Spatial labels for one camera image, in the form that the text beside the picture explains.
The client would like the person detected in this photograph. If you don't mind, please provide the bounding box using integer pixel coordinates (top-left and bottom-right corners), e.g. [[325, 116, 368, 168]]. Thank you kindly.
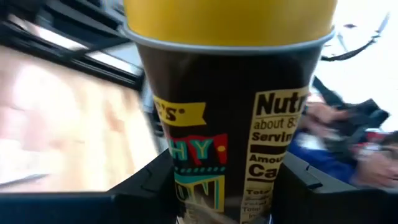
[[289, 99, 398, 190]]

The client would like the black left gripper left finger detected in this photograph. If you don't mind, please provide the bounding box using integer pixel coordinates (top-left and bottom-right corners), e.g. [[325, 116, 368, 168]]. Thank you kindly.
[[108, 151, 178, 224]]

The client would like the yellow lid brown jar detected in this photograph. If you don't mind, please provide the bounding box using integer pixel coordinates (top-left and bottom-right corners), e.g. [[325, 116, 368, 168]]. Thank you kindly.
[[123, 0, 338, 224]]

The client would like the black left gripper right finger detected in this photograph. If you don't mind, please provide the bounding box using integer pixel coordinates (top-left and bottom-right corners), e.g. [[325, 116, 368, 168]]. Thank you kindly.
[[272, 152, 357, 224]]

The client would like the thin black cable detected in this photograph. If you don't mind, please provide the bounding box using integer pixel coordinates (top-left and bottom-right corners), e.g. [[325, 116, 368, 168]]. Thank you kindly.
[[320, 12, 391, 62]]

